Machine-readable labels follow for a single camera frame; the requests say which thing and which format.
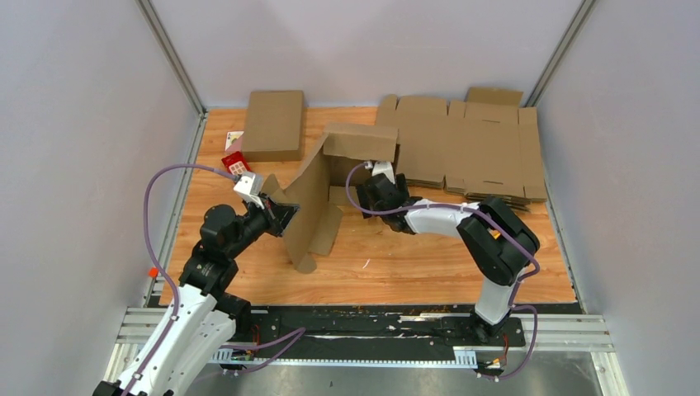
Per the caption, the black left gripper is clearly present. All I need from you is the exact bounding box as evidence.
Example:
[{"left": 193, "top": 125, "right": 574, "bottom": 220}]
[{"left": 227, "top": 192, "right": 301, "bottom": 258}]

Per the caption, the brown cardboard box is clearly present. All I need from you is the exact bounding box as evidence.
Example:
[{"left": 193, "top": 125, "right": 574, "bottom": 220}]
[
  {"left": 242, "top": 90, "right": 305, "bottom": 163},
  {"left": 262, "top": 122, "right": 400, "bottom": 274}
]

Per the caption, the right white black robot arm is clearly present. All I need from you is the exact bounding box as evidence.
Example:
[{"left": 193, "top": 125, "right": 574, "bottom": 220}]
[{"left": 356, "top": 173, "right": 540, "bottom": 345}]

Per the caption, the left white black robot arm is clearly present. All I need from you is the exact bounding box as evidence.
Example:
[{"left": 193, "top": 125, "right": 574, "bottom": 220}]
[{"left": 93, "top": 196, "right": 300, "bottom": 395}]

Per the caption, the closed brown cardboard box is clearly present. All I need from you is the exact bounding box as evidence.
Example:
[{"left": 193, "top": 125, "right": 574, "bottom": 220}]
[{"left": 242, "top": 90, "right": 305, "bottom": 163}]

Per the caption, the red plastic window block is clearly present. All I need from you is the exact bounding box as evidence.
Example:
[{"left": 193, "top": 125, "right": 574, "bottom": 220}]
[{"left": 221, "top": 151, "right": 251, "bottom": 175}]

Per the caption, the playing card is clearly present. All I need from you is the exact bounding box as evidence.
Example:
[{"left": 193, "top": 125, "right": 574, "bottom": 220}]
[{"left": 225, "top": 131, "right": 244, "bottom": 154}]

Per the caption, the stack of flat cardboard sheets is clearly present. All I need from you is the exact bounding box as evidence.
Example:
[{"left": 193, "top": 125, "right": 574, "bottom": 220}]
[{"left": 376, "top": 87, "right": 548, "bottom": 206}]

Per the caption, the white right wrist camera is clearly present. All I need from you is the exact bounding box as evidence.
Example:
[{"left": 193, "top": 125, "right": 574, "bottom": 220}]
[{"left": 363, "top": 161, "right": 396, "bottom": 186}]

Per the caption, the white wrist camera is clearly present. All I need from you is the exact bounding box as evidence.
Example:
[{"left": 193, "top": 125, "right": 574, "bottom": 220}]
[
  {"left": 363, "top": 161, "right": 396, "bottom": 186},
  {"left": 234, "top": 171, "right": 264, "bottom": 209}
]

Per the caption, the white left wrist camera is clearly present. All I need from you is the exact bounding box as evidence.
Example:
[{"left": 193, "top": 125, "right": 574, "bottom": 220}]
[{"left": 234, "top": 171, "right": 264, "bottom": 209}]

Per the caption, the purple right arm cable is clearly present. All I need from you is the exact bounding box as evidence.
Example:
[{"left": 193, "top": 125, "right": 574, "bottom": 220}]
[{"left": 344, "top": 161, "right": 542, "bottom": 382}]

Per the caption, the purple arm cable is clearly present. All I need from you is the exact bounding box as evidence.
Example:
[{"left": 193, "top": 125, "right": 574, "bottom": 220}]
[
  {"left": 117, "top": 163, "right": 307, "bottom": 396},
  {"left": 344, "top": 161, "right": 542, "bottom": 382}
]

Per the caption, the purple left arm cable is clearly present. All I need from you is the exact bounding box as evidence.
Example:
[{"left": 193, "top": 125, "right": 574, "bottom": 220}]
[{"left": 117, "top": 163, "right": 307, "bottom": 396}]

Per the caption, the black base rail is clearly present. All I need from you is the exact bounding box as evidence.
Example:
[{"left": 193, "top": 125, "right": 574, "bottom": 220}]
[{"left": 230, "top": 305, "right": 532, "bottom": 362}]

